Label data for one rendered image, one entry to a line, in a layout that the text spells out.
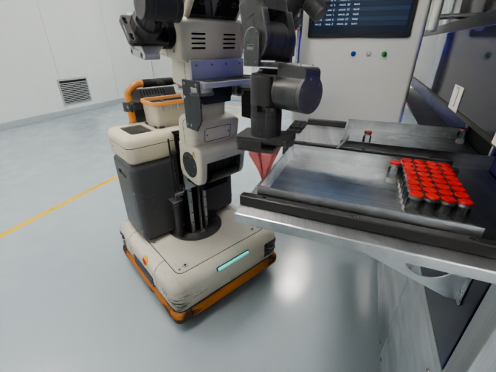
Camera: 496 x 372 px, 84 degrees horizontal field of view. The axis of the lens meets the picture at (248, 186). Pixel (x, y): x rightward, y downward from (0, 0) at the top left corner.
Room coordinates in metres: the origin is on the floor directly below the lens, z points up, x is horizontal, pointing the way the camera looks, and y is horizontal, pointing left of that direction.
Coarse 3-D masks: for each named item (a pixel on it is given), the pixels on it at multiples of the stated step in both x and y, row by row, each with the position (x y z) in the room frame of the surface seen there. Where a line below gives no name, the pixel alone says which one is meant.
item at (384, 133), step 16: (352, 128) 0.94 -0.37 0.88; (368, 128) 0.92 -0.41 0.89; (384, 128) 0.91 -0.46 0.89; (400, 128) 0.89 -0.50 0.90; (416, 128) 0.87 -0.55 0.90; (432, 128) 0.85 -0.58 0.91; (448, 128) 0.84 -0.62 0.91; (352, 144) 0.70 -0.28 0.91; (368, 144) 0.69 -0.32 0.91; (384, 144) 0.68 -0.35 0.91; (400, 144) 0.77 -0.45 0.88; (416, 144) 0.77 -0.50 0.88; (432, 144) 0.77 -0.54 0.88; (448, 144) 0.77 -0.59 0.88; (464, 144) 0.77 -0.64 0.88; (464, 160) 0.61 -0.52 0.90; (480, 160) 0.59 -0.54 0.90
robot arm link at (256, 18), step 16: (240, 0) 0.52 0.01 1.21; (256, 0) 0.49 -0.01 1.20; (272, 0) 0.50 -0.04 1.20; (256, 16) 0.49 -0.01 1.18; (272, 16) 0.52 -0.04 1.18; (288, 16) 0.51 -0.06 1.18; (272, 32) 0.48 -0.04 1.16; (288, 32) 0.50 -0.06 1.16; (272, 48) 0.48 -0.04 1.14; (288, 48) 0.50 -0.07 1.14
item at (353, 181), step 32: (288, 160) 0.63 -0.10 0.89; (320, 160) 0.65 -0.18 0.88; (352, 160) 0.62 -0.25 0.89; (384, 160) 0.59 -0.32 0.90; (288, 192) 0.42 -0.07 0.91; (320, 192) 0.48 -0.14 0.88; (352, 192) 0.48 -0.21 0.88; (384, 192) 0.48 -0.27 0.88; (416, 224) 0.34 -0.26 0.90; (448, 224) 0.33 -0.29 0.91
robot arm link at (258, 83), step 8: (256, 72) 0.51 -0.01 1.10; (264, 72) 0.50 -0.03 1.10; (272, 72) 0.49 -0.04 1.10; (256, 80) 0.48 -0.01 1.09; (264, 80) 0.48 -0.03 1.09; (272, 80) 0.48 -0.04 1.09; (256, 88) 0.48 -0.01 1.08; (264, 88) 0.48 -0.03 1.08; (256, 96) 0.48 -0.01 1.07; (264, 96) 0.48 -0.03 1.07; (256, 104) 0.48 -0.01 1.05; (264, 104) 0.48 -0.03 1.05; (272, 104) 0.48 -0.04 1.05
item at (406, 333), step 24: (384, 264) 0.96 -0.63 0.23; (408, 264) 0.66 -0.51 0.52; (384, 288) 0.84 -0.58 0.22; (408, 288) 0.59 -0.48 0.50; (384, 312) 0.74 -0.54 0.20; (408, 312) 0.52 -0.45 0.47; (384, 336) 0.64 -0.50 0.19; (408, 336) 0.47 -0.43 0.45; (432, 336) 0.37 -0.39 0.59; (384, 360) 0.56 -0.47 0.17; (408, 360) 0.42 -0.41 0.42; (432, 360) 0.33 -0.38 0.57
